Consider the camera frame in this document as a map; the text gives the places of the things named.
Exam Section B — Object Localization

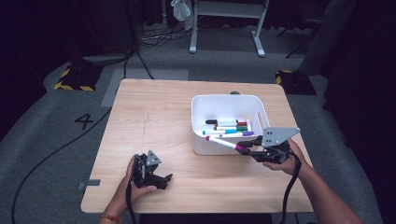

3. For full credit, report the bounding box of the white plastic bin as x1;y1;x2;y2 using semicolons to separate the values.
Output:
191;93;271;157

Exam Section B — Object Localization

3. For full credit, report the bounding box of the purple marker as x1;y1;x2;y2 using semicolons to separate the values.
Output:
219;130;255;138

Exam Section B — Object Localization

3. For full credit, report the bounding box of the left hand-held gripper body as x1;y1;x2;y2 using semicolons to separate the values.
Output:
132;149;163;189

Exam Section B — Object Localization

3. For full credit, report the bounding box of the grey round stand base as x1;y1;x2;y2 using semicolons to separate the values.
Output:
81;51;134;66

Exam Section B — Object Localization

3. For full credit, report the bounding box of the long black floor cable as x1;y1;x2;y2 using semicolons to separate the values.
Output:
10;106;112;224

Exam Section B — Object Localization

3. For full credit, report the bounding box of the person's left hand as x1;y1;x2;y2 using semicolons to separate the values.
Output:
106;155;158;218

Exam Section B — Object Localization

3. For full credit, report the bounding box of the light blue marker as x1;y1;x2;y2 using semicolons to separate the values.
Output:
202;129;238;136

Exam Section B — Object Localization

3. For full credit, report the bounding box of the person's right hand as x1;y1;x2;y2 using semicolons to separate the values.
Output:
262;138;313;177

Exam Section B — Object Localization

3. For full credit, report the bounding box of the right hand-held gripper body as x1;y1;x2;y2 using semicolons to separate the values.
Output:
251;126;302;165

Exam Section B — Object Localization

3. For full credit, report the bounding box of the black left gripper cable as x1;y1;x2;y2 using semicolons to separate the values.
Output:
125;181;138;224

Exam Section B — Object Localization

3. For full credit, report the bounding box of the grey tape strip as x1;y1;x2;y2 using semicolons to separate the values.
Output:
78;178;102;190

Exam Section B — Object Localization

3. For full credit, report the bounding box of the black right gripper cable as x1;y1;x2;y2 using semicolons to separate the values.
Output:
278;152;303;224

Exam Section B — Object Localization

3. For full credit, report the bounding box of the brown marker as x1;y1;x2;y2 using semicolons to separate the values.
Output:
218;120;248;127

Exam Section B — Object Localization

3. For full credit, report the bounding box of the dark green marker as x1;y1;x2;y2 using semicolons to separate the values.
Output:
213;125;248;132

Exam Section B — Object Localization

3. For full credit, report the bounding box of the black yellow striped stand base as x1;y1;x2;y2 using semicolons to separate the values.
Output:
53;63;105;92
275;69;318;96

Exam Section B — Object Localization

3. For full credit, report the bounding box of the magenta marker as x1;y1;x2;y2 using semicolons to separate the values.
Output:
205;135;248;153

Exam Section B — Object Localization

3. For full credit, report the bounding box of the white plastic bag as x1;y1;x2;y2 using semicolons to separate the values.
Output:
170;0;193;31

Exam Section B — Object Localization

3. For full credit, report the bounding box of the bundle of floor cables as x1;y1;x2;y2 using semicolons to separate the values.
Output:
139;26;191;49

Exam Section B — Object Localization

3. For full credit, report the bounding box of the grey curtain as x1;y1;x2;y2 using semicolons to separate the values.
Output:
298;0;358;76

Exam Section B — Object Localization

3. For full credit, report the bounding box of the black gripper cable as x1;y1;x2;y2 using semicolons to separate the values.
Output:
278;152;303;224
125;181;138;224

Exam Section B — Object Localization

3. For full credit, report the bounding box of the red string bracelet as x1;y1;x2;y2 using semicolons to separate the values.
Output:
99;214;123;224

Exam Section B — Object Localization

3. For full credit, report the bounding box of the white desk frame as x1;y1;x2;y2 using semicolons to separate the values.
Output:
189;0;271;59

